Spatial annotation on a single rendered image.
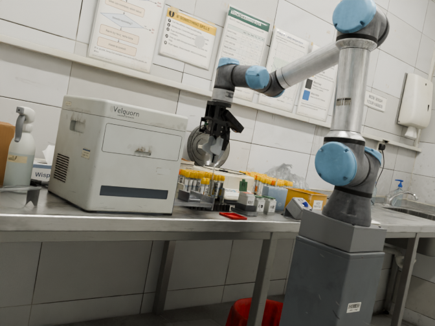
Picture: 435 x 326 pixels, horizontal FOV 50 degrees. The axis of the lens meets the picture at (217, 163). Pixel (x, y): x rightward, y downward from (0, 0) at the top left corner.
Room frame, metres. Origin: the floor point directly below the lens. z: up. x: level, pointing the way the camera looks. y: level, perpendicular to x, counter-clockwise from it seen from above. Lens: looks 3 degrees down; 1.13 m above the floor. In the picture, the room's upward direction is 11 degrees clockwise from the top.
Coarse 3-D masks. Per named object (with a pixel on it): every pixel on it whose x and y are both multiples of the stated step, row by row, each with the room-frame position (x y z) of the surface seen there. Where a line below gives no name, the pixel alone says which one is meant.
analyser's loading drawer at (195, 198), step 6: (180, 192) 1.48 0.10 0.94; (186, 192) 1.46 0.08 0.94; (192, 192) 1.51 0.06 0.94; (198, 192) 1.49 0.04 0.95; (180, 198) 1.48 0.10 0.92; (186, 198) 1.45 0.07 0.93; (192, 198) 1.50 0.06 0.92; (198, 198) 1.48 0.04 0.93; (204, 198) 1.54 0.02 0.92; (210, 198) 1.52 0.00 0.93; (174, 204) 1.41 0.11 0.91; (180, 204) 1.43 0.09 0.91; (186, 204) 1.44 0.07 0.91; (192, 204) 1.45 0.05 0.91; (198, 204) 1.47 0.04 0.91; (204, 204) 1.49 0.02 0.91; (210, 204) 1.50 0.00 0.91
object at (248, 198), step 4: (240, 192) 1.70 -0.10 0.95; (244, 192) 1.70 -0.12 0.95; (248, 192) 1.72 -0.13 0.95; (240, 196) 1.70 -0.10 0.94; (244, 196) 1.68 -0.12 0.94; (248, 196) 1.67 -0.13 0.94; (252, 196) 1.69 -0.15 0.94; (240, 200) 1.70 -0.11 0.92; (244, 200) 1.68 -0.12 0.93; (248, 200) 1.68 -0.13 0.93; (252, 200) 1.69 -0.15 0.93; (248, 204) 1.68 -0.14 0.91; (252, 204) 1.69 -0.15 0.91
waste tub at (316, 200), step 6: (288, 192) 1.98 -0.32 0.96; (294, 192) 1.96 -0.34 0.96; (300, 192) 1.93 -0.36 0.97; (306, 192) 2.06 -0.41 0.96; (312, 192) 2.04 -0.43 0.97; (288, 198) 1.97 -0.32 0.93; (306, 198) 1.91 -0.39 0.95; (312, 198) 1.91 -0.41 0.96; (318, 198) 1.94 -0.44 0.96; (324, 198) 1.98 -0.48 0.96; (312, 204) 1.92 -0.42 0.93; (318, 204) 1.95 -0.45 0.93; (324, 204) 1.99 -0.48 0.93
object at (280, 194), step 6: (264, 186) 1.88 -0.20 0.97; (270, 186) 1.88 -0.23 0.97; (264, 192) 1.87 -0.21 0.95; (270, 192) 1.86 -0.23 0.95; (276, 192) 1.87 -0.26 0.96; (282, 192) 1.89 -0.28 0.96; (276, 198) 1.88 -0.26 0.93; (282, 198) 1.89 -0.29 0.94; (276, 204) 1.88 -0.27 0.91; (282, 204) 1.90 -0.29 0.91; (276, 210) 1.88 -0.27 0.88; (282, 210) 1.90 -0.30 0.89
